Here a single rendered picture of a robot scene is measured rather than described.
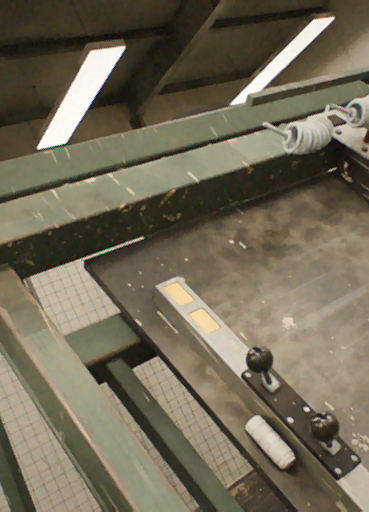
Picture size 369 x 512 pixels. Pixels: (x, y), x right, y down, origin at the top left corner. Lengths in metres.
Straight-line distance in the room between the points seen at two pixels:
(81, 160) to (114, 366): 0.78
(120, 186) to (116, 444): 0.51
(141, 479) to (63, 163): 1.03
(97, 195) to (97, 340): 0.26
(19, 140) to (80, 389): 5.59
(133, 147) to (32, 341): 0.94
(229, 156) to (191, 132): 0.60
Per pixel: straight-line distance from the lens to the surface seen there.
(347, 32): 7.60
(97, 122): 6.78
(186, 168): 1.22
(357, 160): 1.47
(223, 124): 1.95
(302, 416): 0.91
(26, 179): 1.60
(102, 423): 0.84
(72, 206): 1.08
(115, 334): 1.05
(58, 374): 0.89
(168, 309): 1.02
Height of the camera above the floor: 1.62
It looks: 7 degrees up
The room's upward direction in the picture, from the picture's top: 26 degrees counter-clockwise
